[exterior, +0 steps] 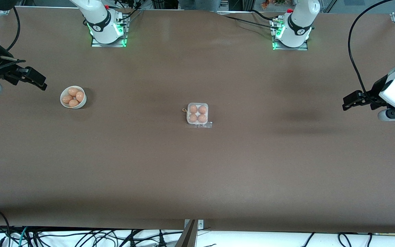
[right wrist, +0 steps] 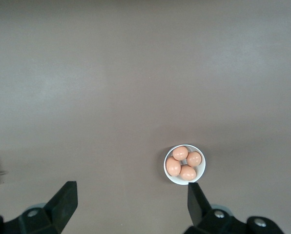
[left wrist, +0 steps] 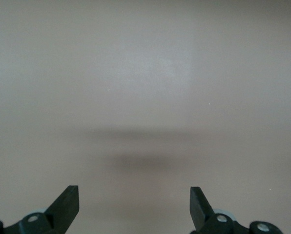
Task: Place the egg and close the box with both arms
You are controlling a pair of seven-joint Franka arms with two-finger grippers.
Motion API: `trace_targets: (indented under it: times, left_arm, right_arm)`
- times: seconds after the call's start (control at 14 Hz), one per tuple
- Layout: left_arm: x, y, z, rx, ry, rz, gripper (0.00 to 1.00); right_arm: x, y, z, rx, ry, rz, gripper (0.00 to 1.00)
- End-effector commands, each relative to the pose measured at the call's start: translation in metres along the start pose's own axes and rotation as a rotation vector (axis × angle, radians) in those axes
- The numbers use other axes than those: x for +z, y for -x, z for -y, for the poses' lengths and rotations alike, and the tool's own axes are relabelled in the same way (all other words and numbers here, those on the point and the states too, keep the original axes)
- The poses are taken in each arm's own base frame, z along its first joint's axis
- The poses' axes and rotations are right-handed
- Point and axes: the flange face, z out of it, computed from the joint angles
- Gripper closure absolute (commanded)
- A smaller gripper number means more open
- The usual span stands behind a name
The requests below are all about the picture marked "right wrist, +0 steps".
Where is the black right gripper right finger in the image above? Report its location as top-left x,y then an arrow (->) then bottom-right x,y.
184,182 -> 286,234

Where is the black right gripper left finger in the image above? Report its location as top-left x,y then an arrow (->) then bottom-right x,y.
0,180 -> 78,234

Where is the brown egg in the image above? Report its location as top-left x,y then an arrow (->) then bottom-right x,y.
186,151 -> 202,167
166,156 -> 182,176
172,146 -> 189,161
179,165 -> 197,181

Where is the white round bowl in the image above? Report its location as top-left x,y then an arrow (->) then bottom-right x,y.
163,144 -> 206,186

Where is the brown table cover sheet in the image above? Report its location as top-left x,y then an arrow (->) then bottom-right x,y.
0,0 -> 291,234

